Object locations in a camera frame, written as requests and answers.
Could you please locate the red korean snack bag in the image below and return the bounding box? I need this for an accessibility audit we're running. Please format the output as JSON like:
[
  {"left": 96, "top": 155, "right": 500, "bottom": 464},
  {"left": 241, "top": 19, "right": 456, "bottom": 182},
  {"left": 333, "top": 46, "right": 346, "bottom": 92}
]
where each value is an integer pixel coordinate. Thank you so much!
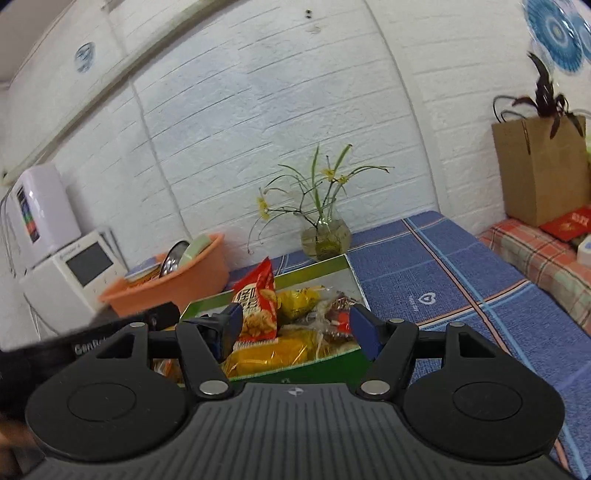
[{"left": 232, "top": 258, "right": 277, "bottom": 343}]

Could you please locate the clear yellow cake pack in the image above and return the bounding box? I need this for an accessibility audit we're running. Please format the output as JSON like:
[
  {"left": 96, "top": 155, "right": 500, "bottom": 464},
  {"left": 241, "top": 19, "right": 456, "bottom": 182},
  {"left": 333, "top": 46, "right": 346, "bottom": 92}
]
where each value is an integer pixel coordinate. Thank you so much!
[{"left": 221, "top": 329, "right": 328, "bottom": 378}]

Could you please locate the yellow chip bag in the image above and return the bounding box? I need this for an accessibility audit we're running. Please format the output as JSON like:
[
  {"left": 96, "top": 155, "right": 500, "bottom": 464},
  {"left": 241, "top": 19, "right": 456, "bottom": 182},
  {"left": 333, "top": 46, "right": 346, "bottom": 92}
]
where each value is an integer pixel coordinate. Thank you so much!
[{"left": 277, "top": 286, "right": 325, "bottom": 322}]

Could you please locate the small red nut pack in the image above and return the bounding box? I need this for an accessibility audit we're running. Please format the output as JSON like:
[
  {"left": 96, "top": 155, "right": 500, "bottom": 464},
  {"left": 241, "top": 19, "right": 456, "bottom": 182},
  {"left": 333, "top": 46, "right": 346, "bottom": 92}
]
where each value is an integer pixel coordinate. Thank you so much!
[{"left": 317, "top": 293, "right": 356, "bottom": 342}]

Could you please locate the orange plastic basin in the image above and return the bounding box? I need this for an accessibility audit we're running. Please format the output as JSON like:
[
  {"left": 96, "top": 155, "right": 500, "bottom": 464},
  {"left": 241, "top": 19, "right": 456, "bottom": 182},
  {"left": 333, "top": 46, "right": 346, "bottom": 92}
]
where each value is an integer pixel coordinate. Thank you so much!
[{"left": 99, "top": 234, "right": 229, "bottom": 317}]

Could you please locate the green cardboard box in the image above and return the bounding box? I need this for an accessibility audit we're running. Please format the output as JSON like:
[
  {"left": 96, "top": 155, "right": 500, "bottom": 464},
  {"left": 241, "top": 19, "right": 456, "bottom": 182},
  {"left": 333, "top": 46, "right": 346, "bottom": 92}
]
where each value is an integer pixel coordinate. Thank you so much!
[{"left": 177, "top": 253, "right": 375, "bottom": 393}]

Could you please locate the blue plaid tablecloth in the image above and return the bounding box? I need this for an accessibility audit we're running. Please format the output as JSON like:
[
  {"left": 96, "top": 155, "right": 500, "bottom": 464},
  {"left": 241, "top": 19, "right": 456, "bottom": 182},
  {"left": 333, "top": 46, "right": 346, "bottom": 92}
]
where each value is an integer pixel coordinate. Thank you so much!
[{"left": 252, "top": 211, "right": 590, "bottom": 479}]

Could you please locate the metal bowl in basin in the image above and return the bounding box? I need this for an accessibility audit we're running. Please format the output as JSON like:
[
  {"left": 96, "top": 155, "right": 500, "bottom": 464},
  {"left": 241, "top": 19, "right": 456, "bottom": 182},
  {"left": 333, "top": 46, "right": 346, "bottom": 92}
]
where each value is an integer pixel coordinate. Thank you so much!
[{"left": 159, "top": 240, "right": 189, "bottom": 278}]

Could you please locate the white appliance with screen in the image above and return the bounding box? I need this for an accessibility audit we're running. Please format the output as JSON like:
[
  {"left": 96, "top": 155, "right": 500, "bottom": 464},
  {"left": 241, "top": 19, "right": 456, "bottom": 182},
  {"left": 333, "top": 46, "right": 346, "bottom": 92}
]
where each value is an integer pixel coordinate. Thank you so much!
[{"left": 19, "top": 227, "right": 127, "bottom": 322}]

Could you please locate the glass vase with flowers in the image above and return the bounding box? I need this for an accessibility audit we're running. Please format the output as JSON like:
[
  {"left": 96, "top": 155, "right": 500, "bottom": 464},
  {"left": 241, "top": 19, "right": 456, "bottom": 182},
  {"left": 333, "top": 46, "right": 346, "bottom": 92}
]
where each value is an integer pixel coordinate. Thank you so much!
[{"left": 246, "top": 143, "right": 394, "bottom": 261}]

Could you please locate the white water purifier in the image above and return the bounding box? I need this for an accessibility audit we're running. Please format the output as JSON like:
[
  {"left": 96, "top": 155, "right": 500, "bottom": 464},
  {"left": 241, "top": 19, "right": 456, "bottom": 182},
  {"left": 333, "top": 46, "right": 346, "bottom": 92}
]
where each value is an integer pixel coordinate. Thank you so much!
[{"left": 7, "top": 164, "right": 81, "bottom": 270}]

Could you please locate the white power strip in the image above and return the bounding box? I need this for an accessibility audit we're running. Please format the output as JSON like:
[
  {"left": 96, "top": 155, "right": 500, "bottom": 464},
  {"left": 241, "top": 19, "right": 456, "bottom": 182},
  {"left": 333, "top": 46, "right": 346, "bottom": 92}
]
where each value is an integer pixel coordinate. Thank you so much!
[{"left": 576, "top": 235, "right": 591, "bottom": 267}]

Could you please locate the red booklet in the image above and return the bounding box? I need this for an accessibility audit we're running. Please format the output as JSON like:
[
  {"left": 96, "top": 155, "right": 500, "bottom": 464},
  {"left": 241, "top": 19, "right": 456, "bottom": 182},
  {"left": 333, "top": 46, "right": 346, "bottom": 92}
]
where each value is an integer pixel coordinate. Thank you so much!
[{"left": 540, "top": 206, "right": 591, "bottom": 243}]

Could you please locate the brown paper bag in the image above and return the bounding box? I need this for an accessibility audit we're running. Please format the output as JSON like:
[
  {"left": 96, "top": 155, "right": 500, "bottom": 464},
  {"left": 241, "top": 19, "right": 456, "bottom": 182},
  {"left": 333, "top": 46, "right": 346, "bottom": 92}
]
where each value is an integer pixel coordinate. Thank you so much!
[{"left": 492, "top": 117, "right": 590, "bottom": 227}]

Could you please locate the dark purple plant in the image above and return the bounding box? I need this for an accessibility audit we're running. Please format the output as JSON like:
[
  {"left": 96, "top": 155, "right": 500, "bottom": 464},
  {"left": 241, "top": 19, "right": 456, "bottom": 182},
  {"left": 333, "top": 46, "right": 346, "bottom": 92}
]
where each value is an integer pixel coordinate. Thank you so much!
[{"left": 492, "top": 52, "right": 585, "bottom": 139}]

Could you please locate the large blue paper fan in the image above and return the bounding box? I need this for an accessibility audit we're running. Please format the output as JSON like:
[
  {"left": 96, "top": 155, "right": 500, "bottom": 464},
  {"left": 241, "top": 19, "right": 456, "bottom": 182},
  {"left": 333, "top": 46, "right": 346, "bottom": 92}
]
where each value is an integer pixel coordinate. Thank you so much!
[{"left": 523, "top": 0, "right": 585, "bottom": 75}]

